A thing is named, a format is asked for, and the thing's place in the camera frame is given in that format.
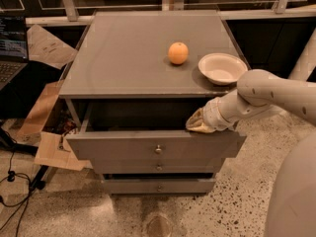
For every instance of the grey drawer cabinet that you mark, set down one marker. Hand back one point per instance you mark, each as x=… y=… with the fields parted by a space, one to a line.
x=124 y=56

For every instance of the black laptop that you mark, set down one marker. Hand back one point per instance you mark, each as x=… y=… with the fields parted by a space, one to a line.
x=14 y=54

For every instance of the brown cardboard box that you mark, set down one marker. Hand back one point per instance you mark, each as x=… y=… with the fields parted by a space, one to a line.
x=43 y=120

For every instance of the orange fruit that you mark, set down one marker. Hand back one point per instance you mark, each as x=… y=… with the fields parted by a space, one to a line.
x=178 y=53

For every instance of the grey top drawer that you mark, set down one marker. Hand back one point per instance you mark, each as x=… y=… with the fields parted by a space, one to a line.
x=146 y=130

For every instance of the metal window rail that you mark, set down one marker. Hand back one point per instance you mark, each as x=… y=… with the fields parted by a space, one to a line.
x=81 y=12

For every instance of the white diagonal pole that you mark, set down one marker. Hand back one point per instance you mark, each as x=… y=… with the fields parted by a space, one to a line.
x=306 y=62

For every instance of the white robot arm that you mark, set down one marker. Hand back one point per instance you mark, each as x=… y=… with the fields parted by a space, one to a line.
x=259 y=95

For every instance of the grey bottom drawer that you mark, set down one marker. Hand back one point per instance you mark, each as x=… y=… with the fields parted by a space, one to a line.
x=163 y=186

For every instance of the white bowl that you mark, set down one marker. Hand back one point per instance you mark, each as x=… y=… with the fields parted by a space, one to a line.
x=222 y=68

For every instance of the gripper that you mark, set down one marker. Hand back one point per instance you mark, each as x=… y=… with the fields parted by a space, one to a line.
x=210 y=117

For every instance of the grey middle drawer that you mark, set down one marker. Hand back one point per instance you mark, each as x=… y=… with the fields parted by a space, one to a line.
x=157 y=166

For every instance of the brown paper sheet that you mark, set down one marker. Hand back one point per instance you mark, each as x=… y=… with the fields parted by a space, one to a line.
x=46 y=48

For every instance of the grey drawer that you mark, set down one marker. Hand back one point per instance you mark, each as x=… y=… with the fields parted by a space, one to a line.
x=163 y=186
x=146 y=130
x=157 y=166

